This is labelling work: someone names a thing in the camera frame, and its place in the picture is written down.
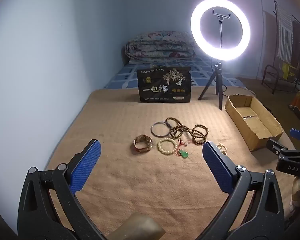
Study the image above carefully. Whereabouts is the gold wristwatch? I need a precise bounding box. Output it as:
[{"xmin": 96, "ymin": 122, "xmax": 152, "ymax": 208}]
[{"xmin": 133, "ymin": 134, "xmax": 154, "ymax": 153}]

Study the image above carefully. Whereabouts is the metal clothes rack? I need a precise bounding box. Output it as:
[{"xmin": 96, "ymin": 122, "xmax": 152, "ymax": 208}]
[{"xmin": 261, "ymin": 0, "xmax": 300, "ymax": 95}]

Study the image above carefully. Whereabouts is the black metal floor rack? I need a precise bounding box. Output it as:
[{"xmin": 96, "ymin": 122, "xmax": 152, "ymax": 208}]
[{"xmin": 262, "ymin": 64, "xmax": 300, "ymax": 95}]

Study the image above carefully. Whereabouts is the brown flat object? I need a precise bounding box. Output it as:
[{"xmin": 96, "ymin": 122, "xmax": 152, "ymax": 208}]
[{"xmin": 119, "ymin": 214, "xmax": 165, "ymax": 240}]

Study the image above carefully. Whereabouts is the metal bangle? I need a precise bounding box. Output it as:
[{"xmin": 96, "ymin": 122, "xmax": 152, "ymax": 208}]
[{"xmin": 151, "ymin": 121, "xmax": 170, "ymax": 138}]

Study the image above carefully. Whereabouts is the yellow box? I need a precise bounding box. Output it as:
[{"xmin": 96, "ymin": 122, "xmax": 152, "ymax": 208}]
[{"xmin": 281, "ymin": 62, "xmax": 300, "ymax": 79}]

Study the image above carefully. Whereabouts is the white striped towel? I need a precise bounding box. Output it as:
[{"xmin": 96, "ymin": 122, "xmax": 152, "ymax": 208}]
[{"xmin": 275, "ymin": 5, "xmax": 294, "ymax": 63}]

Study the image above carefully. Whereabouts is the round ring light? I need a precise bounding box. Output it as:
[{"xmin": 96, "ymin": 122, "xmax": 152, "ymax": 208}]
[{"xmin": 190, "ymin": 0, "xmax": 251, "ymax": 61}]

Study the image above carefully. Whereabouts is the phone holder clamp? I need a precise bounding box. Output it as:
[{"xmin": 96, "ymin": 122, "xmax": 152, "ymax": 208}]
[{"xmin": 212, "ymin": 9, "xmax": 231, "ymax": 48}]

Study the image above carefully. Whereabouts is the person's right hand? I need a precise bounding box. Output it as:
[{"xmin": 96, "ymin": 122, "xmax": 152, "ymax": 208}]
[{"xmin": 289, "ymin": 177, "xmax": 300, "ymax": 222}]

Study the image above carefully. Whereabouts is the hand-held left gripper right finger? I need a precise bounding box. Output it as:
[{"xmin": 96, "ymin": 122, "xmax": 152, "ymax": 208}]
[{"xmin": 195, "ymin": 141, "xmax": 286, "ymax": 240}]

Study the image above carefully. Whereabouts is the cardboard box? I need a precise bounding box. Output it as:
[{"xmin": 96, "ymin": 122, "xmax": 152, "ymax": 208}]
[{"xmin": 224, "ymin": 94, "xmax": 284, "ymax": 152}]

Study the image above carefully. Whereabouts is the tan blanket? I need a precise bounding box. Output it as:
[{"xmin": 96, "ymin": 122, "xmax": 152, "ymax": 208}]
[{"xmin": 44, "ymin": 89, "xmax": 298, "ymax": 240}]

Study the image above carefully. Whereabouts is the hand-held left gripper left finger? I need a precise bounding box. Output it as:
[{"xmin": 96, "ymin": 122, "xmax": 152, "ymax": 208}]
[{"xmin": 17, "ymin": 139, "xmax": 108, "ymax": 240}]

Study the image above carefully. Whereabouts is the black tripod stand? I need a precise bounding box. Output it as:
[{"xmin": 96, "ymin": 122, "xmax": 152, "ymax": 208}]
[{"xmin": 197, "ymin": 60, "xmax": 227, "ymax": 110}]

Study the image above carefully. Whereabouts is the green gourd pendant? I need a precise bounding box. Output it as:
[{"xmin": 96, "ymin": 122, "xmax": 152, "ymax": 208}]
[{"xmin": 174, "ymin": 139, "xmax": 191, "ymax": 159}]

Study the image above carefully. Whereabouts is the folded floral quilt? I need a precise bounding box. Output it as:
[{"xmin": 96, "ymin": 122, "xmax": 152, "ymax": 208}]
[{"xmin": 125, "ymin": 31, "xmax": 196, "ymax": 65}]

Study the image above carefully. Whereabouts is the black snack bag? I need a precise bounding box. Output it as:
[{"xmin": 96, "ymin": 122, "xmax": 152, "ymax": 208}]
[{"xmin": 136, "ymin": 67, "xmax": 192, "ymax": 103}]

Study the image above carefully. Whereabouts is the blue patterned bed sheet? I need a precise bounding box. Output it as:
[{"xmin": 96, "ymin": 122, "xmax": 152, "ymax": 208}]
[{"xmin": 104, "ymin": 55, "xmax": 248, "ymax": 90}]

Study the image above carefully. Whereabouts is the cream bead bracelet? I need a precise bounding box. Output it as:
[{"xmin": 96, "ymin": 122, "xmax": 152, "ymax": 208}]
[{"xmin": 157, "ymin": 137, "xmax": 178, "ymax": 155}]

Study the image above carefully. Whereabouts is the wooden bead necklace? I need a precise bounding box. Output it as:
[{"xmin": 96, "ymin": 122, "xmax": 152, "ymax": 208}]
[{"xmin": 165, "ymin": 117, "xmax": 209, "ymax": 145}]

